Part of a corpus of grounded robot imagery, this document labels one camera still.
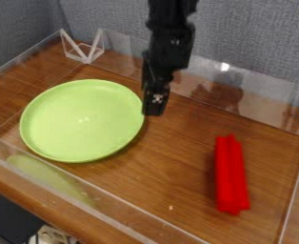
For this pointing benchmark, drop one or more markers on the white power strip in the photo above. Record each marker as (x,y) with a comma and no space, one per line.
(49,235)

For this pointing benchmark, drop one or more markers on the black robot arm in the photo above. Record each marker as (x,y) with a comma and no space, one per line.
(169,13)

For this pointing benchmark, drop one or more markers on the red rectangular block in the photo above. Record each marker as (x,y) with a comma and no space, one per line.
(232,196)

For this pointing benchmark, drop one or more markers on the clear acrylic enclosure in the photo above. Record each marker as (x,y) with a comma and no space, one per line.
(190,165)

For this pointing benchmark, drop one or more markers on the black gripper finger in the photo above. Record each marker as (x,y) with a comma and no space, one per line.
(156,96)

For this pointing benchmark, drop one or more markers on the green round plate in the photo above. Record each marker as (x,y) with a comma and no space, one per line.
(81,121)

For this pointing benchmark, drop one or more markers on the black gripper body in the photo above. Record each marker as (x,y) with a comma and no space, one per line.
(168,52)

